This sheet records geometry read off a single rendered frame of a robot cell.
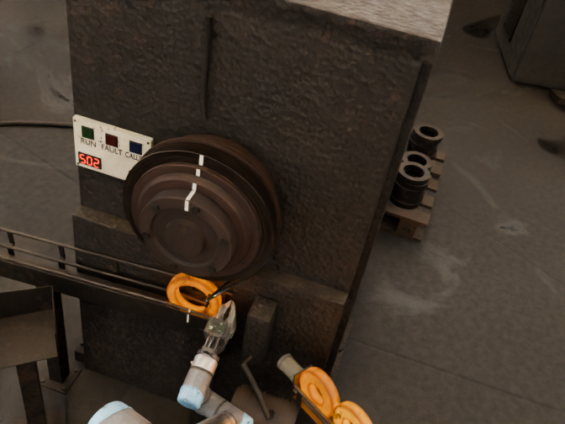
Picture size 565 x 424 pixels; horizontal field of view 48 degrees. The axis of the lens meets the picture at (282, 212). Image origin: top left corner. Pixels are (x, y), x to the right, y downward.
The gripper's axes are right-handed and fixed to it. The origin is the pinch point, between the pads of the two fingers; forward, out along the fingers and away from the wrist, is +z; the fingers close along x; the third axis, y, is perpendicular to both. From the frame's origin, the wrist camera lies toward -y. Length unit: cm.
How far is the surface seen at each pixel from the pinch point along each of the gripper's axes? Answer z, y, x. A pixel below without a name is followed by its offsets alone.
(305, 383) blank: -16.6, 0.5, -31.2
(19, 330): -29, -6, 63
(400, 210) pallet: 130, -106, -50
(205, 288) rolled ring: -0.5, 7.9, 8.3
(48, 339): -29, -6, 52
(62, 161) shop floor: 96, -110, 145
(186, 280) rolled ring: -0.4, 8.5, 15.0
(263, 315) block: -1.9, 5.8, -12.0
